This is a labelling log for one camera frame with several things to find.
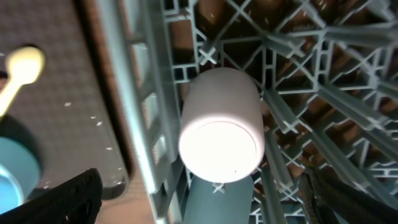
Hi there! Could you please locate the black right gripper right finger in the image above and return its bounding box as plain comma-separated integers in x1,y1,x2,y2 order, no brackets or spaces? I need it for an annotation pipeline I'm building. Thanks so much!
299,170,397,224

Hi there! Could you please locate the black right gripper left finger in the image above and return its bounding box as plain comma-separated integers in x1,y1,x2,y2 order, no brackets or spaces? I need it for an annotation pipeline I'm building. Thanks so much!
1,168,103,224

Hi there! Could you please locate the light blue bowl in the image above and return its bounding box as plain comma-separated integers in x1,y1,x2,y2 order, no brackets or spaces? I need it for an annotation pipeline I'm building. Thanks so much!
1,137,41,213

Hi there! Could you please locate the light blue plastic cup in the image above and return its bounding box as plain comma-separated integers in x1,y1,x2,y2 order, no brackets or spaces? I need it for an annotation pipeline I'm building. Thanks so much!
183,176,254,224

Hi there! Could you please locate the pink plastic cup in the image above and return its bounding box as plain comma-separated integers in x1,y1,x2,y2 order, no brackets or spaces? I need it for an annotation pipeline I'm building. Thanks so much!
178,67,265,183

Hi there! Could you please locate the grey dishwasher rack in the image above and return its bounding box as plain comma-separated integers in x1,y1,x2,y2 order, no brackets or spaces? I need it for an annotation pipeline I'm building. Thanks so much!
96,0,397,223

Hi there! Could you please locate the dark brown serving tray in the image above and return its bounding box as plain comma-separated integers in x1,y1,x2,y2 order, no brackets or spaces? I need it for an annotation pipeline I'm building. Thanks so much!
1,0,129,200

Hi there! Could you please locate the yellow plastic spoon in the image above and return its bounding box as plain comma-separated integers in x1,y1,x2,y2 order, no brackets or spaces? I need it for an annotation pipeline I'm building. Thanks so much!
1,47,45,116

